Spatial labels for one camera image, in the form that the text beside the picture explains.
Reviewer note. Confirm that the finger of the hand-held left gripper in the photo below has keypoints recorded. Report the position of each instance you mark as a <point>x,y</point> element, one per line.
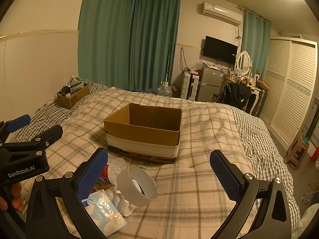
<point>49,133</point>
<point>17,124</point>

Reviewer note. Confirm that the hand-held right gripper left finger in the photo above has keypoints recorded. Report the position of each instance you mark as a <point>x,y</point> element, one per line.
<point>91,176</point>

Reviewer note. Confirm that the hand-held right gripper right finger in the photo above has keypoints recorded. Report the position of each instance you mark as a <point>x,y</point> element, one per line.
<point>225,176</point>

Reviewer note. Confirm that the red small packet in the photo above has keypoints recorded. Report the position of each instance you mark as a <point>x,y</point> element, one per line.
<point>106,171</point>

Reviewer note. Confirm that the clear plastic cup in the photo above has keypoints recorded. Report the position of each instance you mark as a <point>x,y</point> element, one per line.
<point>119,165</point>

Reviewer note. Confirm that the grey tape roll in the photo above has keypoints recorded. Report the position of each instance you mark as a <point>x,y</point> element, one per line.
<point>127,179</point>

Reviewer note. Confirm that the white blue-print tissue packet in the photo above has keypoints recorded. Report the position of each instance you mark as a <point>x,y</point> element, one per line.
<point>104,211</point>

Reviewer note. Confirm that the white moulded plastic tray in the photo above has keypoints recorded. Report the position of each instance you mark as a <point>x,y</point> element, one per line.
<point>123,203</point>

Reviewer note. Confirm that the person's left hand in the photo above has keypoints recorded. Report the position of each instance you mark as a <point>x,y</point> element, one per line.
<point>16,199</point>

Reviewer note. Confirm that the small cardboard box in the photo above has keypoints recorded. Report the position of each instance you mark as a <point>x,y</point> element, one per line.
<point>74,98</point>

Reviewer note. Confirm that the grey checked bed sheet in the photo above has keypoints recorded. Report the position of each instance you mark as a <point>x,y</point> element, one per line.
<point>259,149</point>

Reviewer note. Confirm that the green and white carton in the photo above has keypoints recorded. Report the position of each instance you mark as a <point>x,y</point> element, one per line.
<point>74,80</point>

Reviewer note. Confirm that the brown plastic stool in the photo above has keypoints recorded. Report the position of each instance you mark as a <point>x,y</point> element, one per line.
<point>297,151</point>

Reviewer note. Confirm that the dark suitcase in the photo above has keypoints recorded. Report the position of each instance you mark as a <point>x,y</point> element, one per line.
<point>260,102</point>

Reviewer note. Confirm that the black jacket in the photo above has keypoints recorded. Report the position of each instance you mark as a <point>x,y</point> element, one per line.
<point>235,94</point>

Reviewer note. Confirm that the red fire extinguisher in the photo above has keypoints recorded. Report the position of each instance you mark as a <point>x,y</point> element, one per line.
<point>314,154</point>

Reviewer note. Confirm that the grey small fridge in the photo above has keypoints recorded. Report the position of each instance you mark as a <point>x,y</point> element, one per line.
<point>209,84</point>

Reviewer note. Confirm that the white suitcase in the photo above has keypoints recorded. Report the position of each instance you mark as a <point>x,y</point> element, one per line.
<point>188,86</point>

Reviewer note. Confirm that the brown patterned bag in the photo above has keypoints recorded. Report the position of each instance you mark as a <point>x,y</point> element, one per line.
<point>175,90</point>

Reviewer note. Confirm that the large clear water bottle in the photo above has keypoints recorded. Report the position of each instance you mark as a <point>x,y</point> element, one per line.
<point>164,90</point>

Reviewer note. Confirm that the white louvred wardrobe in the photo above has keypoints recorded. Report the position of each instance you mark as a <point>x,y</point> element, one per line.
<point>289,84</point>

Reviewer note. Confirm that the wide green curtain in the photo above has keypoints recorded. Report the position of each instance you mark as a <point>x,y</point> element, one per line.
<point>107,34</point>

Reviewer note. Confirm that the white oval mirror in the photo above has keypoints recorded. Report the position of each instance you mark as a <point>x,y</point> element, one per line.
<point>243,62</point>

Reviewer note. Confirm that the white mop pole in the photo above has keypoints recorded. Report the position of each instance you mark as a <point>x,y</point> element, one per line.
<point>169,62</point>

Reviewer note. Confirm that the narrow light green curtain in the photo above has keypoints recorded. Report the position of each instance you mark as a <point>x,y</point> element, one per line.
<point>255,42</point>

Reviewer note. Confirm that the white air conditioner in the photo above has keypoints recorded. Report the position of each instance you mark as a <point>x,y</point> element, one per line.
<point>220,12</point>

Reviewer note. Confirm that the black wall television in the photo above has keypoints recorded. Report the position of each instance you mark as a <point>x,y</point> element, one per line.
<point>219,50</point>

